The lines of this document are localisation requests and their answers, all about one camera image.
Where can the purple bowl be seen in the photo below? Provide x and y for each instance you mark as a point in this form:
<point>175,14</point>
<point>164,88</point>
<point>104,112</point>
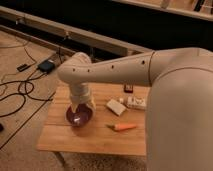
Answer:
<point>80,117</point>

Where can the small black device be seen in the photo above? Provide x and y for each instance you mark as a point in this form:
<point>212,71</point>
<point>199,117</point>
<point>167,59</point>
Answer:
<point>22,67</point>

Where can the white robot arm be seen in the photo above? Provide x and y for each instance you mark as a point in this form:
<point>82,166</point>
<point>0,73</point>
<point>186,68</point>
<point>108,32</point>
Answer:
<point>179,111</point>

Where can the long wooden beam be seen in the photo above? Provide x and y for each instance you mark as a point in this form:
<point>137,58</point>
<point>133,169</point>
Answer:
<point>79,35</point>

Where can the white small box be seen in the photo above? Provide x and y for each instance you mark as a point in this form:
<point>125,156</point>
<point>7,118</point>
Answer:
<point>136,103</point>

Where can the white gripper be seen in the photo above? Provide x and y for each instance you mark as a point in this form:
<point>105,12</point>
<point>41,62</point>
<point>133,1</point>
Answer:
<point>81,94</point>

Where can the wooden table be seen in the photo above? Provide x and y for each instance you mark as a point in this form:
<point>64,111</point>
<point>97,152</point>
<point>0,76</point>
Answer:
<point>95,136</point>

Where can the white rectangular block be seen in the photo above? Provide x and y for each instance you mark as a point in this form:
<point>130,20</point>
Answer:
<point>116,107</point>

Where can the orange toy carrot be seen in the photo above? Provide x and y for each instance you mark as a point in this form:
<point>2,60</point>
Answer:
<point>121,127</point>

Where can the black power adapter box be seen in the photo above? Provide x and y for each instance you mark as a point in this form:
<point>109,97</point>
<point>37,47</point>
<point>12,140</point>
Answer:
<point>46,66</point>

